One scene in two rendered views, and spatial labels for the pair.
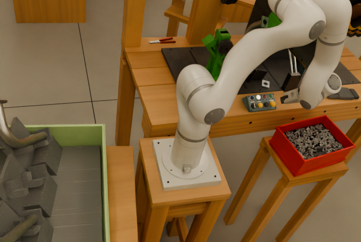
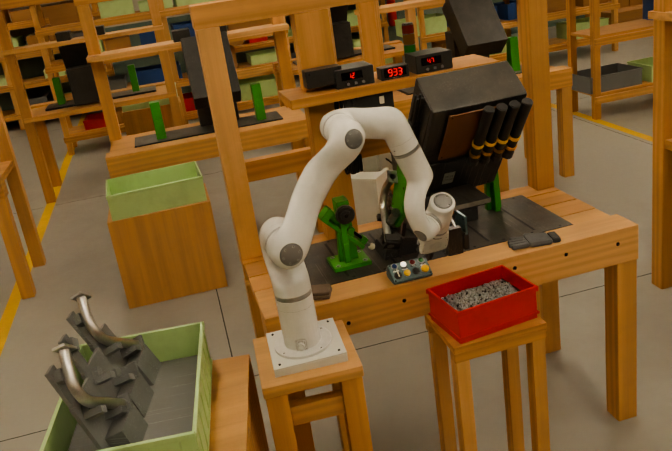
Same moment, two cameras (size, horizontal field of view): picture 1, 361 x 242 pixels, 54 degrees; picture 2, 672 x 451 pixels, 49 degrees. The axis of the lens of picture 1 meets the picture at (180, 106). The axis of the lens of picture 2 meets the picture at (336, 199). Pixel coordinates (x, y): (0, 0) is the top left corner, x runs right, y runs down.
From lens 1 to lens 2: 1.34 m
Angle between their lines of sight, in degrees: 26
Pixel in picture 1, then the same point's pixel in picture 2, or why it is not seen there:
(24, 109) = not seen: hidden behind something
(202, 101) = (273, 241)
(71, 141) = (171, 353)
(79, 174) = (178, 380)
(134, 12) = (240, 211)
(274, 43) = (325, 165)
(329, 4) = (373, 116)
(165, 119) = not seen: hidden behind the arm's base
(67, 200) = (164, 402)
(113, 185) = (221, 391)
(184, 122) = (275, 280)
